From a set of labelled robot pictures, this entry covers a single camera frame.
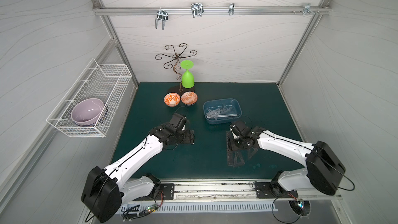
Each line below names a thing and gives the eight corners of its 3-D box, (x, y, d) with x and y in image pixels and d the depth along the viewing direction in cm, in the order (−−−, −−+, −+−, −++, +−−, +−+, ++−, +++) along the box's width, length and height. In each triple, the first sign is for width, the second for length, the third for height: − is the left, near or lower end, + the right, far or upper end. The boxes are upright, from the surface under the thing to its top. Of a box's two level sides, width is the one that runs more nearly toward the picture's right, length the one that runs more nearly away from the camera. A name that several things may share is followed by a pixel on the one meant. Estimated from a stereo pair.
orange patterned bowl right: (180, 100, 112) (179, 96, 108) (189, 93, 117) (189, 88, 113) (190, 108, 107) (189, 104, 104) (199, 100, 112) (199, 96, 108)
